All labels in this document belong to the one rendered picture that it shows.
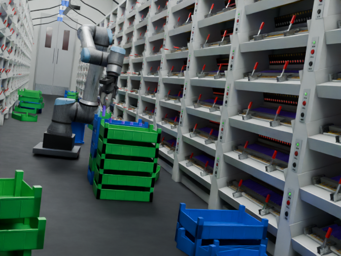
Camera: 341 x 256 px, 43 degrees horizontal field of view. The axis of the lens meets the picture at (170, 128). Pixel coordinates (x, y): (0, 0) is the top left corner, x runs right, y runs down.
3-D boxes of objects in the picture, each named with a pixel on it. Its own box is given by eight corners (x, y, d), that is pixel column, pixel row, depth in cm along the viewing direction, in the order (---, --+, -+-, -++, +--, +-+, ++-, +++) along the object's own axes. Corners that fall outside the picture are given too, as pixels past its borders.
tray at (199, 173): (212, 192, 236) (208, 167, 234) (179, 168, 294) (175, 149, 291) (246, 182, 241) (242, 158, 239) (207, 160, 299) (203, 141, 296)
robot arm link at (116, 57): (124, 52, 270) (128, 48, 260) (120, 71, 268) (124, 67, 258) (109, 47, 267) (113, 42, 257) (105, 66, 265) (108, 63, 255)
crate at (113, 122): (96, 130, 252) (98, 117, 251) (93, 126, 271) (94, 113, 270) (146, 135, 260) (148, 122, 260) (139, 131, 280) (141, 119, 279)
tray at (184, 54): (190, 57, 296) (187, 43, 294) (166, 59, 354) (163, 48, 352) (216, 51, 301) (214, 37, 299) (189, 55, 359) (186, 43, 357)
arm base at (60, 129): (44, 132, 323) (46, 119, 322) (48, 129, 341) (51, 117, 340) (70, 137, 325) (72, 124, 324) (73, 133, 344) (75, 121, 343)
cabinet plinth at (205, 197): (221, 214, 229) (222, 204, 228) (136, 146, 438) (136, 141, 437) (248, 215, 233) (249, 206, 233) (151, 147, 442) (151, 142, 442)
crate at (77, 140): (49, 140, 397) (53, 142, 391) (52, 119, 395) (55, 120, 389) (80, 142, 415) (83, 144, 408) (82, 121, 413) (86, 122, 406)
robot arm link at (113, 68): (119, 65, 256) (104, 63, 258) (117, 73, 255) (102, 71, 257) (124, 70, 264) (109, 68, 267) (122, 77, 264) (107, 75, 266)
